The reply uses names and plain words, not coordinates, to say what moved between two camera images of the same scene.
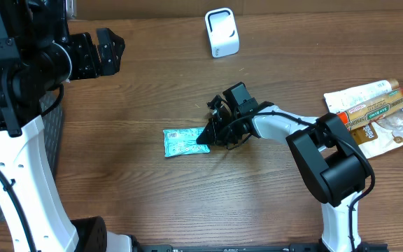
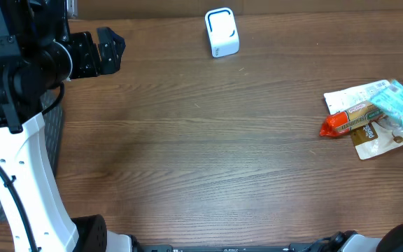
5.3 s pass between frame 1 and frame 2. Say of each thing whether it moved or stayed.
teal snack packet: moved
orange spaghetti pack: stayed
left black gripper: stayed
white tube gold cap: stayed
